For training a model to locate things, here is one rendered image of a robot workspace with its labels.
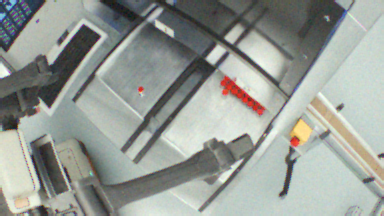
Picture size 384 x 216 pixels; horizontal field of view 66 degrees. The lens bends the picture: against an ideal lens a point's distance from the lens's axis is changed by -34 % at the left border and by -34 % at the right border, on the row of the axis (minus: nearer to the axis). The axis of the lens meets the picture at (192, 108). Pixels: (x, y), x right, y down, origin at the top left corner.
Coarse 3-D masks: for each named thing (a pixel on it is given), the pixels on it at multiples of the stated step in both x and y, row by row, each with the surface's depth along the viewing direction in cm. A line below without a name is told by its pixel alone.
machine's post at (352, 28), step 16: (368, 0) 49; (352, 16) 57; (368, 16) 52; (336, 32) 66; (352, 32) 61; (336, 48) 71; (352, 48) 65; (320, 64) 82; (336, 64) 76; (304, 80) 96; (320, 80) 88; (304, 96) 104; (288, 112) 123
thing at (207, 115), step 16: (208, 80) 147; (208, 96) 148; (192, 112) 146; (208, 112) 146; (224, 112) 146; (240, 112) 146; (176, 128) 145; (192, 128) 145; (208, 128) 145; (224, 128) 145; (240, 128) 145; (256, 128) 145; (176, 144) 143; (192, 144) 143; (240, 160) 140; (224, 176) 141
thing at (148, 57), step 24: (144, 24) 155; (120, 48) 152; (144, 48) 152; (168, 48) 152; (96, 72) 146; (120, 72) 150; (144, 72) 150; (168, 72) 150; (120, 96) 144; (144, 96) 147
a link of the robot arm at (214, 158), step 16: (224, 144) 96; (192, 160) 89; (208, 160) 91; (224, 160) 94; (144, 176) 81; (160, 176) 82; (176, 176) 85; (192, 176) 87; (208, 176) 91; (96, 192) 74; (112, 192) 73; (128, 192) 76; (144, 192) 78; (160, 192) 81; (112, 208) 71
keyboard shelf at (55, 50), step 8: (80, 24) 164; (88, 24) 164; (72, 32) 163; (104, 32) 163; (104, 40) 163; (56, 48) 162; (96, 48) 161; (48, 56) 161; (56, 56) 160; (88, 56) 160; (80, 64) 159; (72, 80) 157; (64, 88) 156; (40, 104) 154; (56, 104) 154; (48, 112) 153
